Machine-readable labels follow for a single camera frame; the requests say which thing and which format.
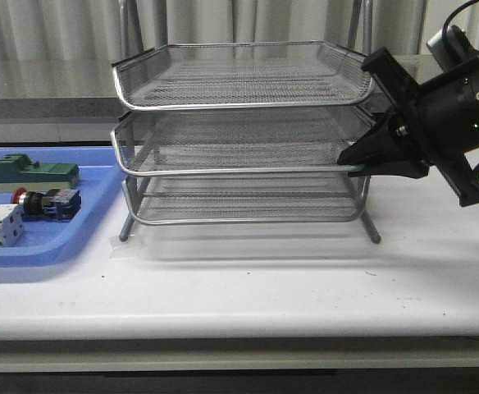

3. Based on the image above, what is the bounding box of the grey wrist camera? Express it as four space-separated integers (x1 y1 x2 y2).
426 25 476 72

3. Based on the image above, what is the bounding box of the red emergency stop button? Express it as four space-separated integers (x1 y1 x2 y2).
11 187 82 222

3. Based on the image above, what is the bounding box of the green electrical terminal block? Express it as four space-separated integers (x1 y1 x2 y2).
0 153 80 193

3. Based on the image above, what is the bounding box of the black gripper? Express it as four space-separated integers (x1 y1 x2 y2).
337 48 479 207

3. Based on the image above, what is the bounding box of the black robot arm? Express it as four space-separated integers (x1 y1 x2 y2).
337 48 479 207

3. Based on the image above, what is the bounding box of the white grey curtain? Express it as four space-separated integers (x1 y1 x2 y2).
0 1 479 61

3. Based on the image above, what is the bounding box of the silver wire rack frame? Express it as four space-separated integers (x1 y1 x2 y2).
118 0 382 245

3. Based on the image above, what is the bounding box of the blue plastic tray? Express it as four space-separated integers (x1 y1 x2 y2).
0 146 123 268

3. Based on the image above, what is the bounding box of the grey stone counter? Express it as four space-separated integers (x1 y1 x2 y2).
0 53 479 124

